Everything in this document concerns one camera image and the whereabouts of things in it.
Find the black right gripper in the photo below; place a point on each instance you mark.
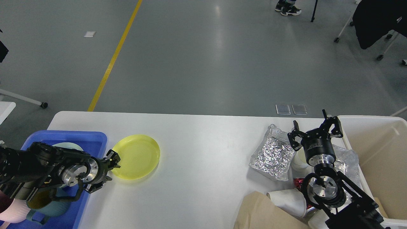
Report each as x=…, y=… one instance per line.
x=318, y=149

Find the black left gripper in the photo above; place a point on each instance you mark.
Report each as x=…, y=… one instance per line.
x=92, y=171

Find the yellow plastic plate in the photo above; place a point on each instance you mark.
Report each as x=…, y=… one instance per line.
x=139, y=154

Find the teal mug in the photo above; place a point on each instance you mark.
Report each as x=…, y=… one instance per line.
x=42, y=203

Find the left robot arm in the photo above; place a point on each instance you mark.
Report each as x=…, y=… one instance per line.
x=24, y=173

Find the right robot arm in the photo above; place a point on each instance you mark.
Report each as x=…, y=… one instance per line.
x=346, y=205

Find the small white cup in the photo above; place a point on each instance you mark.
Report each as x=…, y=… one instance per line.
x=299, y=162

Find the blue plastic tray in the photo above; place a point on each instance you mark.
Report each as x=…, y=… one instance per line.
x=91, y=142

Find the right floor plate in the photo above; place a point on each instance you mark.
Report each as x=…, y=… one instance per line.
x=299, y=109

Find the floor plate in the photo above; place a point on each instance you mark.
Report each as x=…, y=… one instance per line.
x=283, y=109
x=299, y=109

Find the crumpled clear plastic wrap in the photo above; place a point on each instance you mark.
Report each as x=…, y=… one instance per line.
x=347, y=162

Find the pale green plate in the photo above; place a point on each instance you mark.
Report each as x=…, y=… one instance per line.
x=66, y=147

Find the left floor plate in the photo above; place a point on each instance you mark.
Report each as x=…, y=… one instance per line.
x=283, y=109

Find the red snack wrapper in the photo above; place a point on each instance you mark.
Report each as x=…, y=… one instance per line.
x=298, y=182

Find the silver foil bag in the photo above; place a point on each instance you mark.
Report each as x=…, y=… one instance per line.
x=273, y=156

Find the beige plastic bin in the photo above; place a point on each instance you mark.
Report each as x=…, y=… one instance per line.
x=381, y=145

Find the white paper cup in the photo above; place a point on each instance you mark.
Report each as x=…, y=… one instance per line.
x=291, y=201

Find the pink mug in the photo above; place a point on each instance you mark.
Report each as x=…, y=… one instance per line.
x=12, y=210

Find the brown paper bag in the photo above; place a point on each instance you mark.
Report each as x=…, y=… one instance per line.
x=258, y=212

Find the white side table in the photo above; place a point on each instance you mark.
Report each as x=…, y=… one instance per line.
x=7, y=107

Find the black jacket on chair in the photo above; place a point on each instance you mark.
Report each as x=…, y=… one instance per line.
x=374, y=19

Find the person in black sneakers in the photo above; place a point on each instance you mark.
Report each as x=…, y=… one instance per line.
x=287, y=7

